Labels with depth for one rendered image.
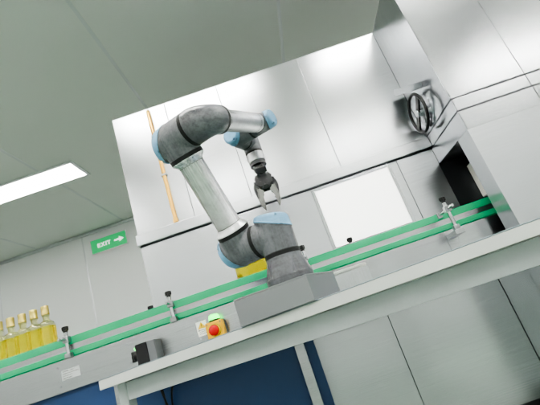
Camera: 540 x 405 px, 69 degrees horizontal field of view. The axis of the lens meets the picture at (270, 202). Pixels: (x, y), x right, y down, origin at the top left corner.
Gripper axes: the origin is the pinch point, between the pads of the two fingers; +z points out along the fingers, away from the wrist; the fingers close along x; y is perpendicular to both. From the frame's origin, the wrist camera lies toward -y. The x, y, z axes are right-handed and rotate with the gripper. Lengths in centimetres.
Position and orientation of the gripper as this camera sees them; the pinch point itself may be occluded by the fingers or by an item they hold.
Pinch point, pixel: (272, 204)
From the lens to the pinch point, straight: 159.4
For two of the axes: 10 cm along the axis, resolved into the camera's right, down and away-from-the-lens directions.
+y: 0.9, 3.0, 9.5
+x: -9.5, 3.2, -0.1
